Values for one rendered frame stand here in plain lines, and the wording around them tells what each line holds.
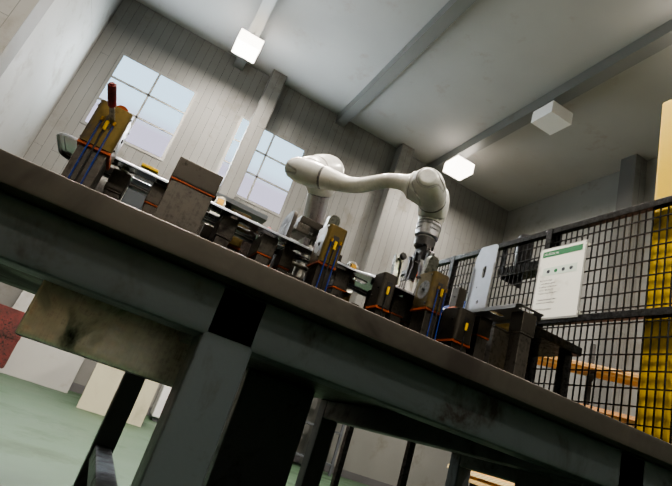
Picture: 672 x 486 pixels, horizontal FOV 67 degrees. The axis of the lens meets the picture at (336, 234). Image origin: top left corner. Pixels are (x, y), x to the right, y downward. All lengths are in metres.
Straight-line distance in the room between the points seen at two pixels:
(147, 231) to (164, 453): 0.30
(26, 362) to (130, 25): 6.03
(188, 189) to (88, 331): 0.49
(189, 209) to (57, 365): 6.81
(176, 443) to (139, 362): 0.28
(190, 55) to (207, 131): 1.53
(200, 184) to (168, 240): 0.64
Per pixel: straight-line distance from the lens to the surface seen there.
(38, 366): 8.05
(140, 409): 6.40
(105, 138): 1.33
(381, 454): 10.23
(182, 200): 1.34
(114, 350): 1.01
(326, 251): 1.41
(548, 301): 2.11
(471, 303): 1.97
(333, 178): 2.02
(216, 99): 10.16
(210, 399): 0.77
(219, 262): 0.74
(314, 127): 10.57
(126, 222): 0.73
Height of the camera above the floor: 0.50
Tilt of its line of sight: 21 degrees up
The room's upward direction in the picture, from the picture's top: 19 degrees clockwise
